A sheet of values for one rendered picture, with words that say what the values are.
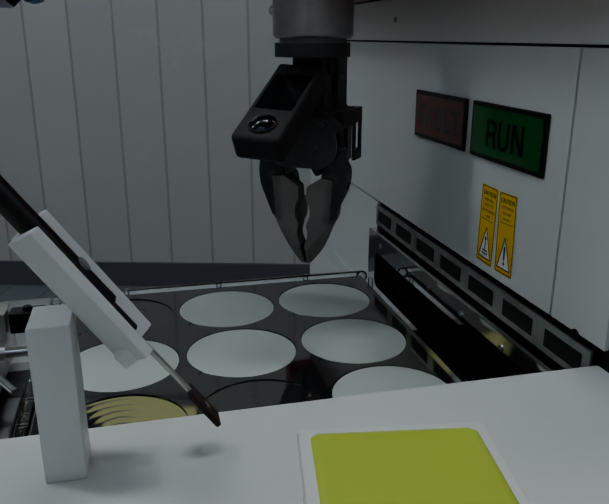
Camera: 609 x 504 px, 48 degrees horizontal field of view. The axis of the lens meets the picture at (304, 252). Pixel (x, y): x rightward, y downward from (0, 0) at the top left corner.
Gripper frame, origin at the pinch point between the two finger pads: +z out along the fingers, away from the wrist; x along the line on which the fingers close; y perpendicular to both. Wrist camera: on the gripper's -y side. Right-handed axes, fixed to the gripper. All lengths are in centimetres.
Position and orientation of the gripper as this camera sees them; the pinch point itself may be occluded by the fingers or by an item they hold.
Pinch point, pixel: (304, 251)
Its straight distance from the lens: 67.8
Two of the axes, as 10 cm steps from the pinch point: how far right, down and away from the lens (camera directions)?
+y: 3.7, -2.8, 8.8
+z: 0.0, 9.5, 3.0
